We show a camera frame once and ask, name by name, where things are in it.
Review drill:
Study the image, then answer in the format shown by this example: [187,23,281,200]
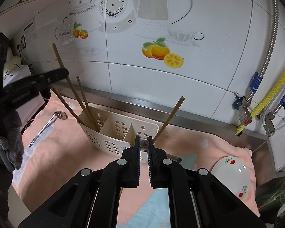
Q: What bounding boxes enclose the peach printed towel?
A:
[12,91,257,228]

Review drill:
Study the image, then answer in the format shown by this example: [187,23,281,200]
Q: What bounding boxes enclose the white microwave oven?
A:
[15,91,46,130]

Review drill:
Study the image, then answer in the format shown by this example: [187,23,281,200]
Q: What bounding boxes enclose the yellow gas hose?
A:
[236,53,285,135]

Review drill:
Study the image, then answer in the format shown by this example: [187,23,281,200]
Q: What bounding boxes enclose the cream plastic utensil holder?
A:
[77,106,160,165]

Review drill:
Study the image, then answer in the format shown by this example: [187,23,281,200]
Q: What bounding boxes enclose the braided metal hose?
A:
[266,75,285,121]
[248,0,279,102]

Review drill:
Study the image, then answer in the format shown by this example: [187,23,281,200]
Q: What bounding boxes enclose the cream kitchen appliance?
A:
[3,56,31,86]

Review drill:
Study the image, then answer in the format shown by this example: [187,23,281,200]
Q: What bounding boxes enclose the long metal spoon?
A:
[30,111,68,148]

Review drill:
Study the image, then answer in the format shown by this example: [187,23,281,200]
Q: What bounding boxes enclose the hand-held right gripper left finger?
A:
[18,135,141,228]

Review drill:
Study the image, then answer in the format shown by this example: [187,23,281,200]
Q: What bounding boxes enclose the person's left forearm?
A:
[0,113,25,171]

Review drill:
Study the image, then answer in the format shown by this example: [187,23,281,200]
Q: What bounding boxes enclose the wall label sheet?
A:
[24,19,37,42]

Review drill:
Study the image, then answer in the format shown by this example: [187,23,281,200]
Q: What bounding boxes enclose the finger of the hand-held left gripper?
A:
[5,68,69,93]

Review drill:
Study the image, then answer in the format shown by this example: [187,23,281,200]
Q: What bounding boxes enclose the metal valve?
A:
[263,111,276,137]

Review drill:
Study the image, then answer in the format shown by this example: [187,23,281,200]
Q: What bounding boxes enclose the red handle valve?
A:
[233,91,252,126]

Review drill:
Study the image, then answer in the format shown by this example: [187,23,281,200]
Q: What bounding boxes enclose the white flower print plate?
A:
[211,157,250,198]

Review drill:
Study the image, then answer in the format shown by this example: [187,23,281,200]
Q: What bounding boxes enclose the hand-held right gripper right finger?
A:
[147,136,267,228]

